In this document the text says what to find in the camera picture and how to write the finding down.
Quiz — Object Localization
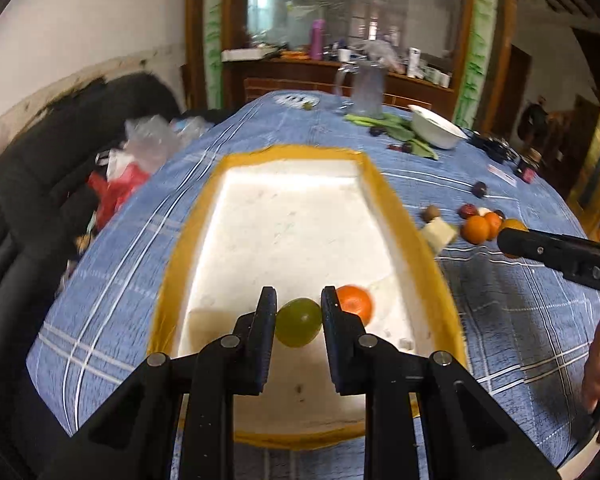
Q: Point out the blue plaid tablecloth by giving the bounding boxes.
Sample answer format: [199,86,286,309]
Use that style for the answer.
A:
[26,91,593,480]

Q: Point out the white bowl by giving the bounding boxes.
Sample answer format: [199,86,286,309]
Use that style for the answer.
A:
[408,105,468,150]

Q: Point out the white foam box yellow tape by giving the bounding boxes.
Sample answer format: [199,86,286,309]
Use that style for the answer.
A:
[147,144,467,448]

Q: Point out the mirror with bamboo frame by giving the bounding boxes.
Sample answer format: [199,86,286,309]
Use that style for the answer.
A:
[185,0,516,126]

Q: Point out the large orange mandarin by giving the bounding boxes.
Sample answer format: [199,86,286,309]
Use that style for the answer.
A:
[461,215,492,245]

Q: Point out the clear plastic bag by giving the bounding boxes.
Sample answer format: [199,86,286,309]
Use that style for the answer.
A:
[122,115,181,171]
[362,40,406,73]

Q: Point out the clear glass pitcher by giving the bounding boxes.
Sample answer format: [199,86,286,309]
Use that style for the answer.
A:
[334,57,388,118]

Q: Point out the green leaves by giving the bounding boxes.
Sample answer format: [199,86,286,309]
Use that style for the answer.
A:
[344,112,440,161]

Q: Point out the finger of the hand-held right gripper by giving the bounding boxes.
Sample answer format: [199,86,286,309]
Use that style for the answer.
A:
[497,227,600,295]

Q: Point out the wooden cabinet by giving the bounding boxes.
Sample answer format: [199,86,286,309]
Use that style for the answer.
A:
[221,57,456,118]

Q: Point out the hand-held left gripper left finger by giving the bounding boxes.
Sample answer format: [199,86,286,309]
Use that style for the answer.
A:
[40,286,279,480]

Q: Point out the white card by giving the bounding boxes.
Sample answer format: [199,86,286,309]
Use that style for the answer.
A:
[487,164,520,187]

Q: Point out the black sofa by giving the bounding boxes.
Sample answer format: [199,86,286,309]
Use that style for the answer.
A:
[0,72,186,480]

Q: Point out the purple bottle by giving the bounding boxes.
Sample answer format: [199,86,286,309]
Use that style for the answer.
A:
[310,19,327,60]

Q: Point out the white plastic bag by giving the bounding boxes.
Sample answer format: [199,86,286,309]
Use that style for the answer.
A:
[100,150,131,181]

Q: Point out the bluish plastic bag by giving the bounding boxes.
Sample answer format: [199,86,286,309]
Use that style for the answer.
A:
[170,116,216,141]

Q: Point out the white power strip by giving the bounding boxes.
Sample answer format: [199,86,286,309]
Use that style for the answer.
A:
[274,92,321,109]

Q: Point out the white cups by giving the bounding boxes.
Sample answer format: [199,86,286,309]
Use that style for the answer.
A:
[425,67,453,88]

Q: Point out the red plastic bag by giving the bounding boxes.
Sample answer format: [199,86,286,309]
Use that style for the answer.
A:
[87,165,151,221]

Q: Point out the dark jar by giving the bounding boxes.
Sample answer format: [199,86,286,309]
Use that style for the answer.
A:
[515,150,541,183]

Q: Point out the black device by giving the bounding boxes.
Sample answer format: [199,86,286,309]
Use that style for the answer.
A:
[467,130,513,163]

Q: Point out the flat white box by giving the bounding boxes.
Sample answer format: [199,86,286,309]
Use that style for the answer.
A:
[221,47,280,62]

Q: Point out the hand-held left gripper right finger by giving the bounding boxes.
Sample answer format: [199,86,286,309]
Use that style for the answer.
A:
[320,285,563,480]

